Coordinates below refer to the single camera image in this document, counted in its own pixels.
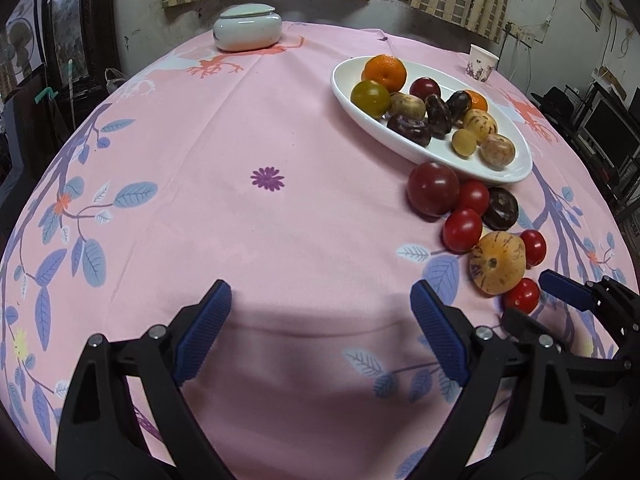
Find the teal plastic hook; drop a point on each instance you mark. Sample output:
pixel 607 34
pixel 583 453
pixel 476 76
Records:
pixel 47 94

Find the black monitor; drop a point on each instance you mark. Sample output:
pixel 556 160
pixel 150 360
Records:
pixel 615 130

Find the purple passion fruit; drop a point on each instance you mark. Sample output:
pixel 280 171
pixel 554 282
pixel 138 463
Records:
pixel 439 115
pixel 409 129
pixel 459 103
pixel 500 207

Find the dark wooden cabinet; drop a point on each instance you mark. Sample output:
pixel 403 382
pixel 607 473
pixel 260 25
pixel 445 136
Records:
pixel 85 20

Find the white oval plate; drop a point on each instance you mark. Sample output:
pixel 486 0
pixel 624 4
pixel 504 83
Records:
pixel 350 77

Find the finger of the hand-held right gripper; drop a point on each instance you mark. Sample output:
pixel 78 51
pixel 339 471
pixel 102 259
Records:
pixel 562 284
pixel 522 322

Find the tan spotted pepino melon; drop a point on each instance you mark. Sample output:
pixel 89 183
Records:
pixel 497 151

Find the large red tomato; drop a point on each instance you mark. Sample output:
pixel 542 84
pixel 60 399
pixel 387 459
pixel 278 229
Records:
pixel 432 189

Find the red cherry tomato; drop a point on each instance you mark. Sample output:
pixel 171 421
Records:
pixel 532 247
pixel 521 295
pixel 472 196
pixel 461 230

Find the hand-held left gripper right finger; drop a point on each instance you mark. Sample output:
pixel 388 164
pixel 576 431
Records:
pixel 440 332

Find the yellow pepino melon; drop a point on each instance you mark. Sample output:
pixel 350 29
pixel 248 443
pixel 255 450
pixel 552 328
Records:
pixel 480 125

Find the standing fan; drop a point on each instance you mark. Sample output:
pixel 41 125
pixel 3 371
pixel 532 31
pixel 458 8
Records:
pixel 20 45

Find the black bag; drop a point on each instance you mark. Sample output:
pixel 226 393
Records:
pixel 555 101

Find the pink printed tablecloth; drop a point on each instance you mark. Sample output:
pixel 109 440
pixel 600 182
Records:
pixel 250 240

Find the small tan fruit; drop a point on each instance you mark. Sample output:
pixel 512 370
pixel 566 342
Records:
pixel 407 105

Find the orange mandarin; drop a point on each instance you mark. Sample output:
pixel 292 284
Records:
pixel 478 101
pixel 384 71

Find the white ceramic lidded jar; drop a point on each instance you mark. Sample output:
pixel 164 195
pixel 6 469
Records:
pixel 247 27

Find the dark red plum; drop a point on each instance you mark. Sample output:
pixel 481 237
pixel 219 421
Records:
pixel 425 87

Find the wall socket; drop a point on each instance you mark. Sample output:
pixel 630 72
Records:
pixel 522 35

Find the large striped pepino melon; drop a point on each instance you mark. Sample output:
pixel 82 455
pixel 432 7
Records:
pixel 497 262

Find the small yellow round fruit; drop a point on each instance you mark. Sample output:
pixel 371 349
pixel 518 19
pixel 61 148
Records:
pixel 463 141

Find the greenish orange citrus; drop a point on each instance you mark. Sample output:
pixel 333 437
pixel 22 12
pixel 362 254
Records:
pixel 370 97

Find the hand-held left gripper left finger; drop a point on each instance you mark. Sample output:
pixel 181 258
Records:
pixel 202 332

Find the printed paper cup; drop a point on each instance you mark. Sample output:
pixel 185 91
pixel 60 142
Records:
pixel 481 65

